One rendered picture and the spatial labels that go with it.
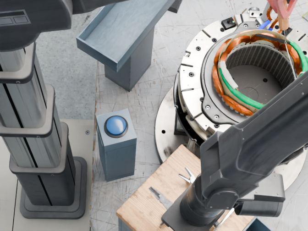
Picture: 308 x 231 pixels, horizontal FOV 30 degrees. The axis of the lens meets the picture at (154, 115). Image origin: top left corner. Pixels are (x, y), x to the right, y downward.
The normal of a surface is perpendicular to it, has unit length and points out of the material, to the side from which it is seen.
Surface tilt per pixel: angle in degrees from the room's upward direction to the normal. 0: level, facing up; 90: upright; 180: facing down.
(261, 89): 0
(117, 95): 0
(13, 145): 90
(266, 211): 58
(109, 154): 90
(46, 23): 81
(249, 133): 66
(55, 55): 0
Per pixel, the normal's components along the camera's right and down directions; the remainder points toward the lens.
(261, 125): -0.89, -0.24
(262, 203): 0.10, 0.28
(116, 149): 0.29, 0.89
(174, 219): 0.14, -0.40
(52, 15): 0.00, 0.85
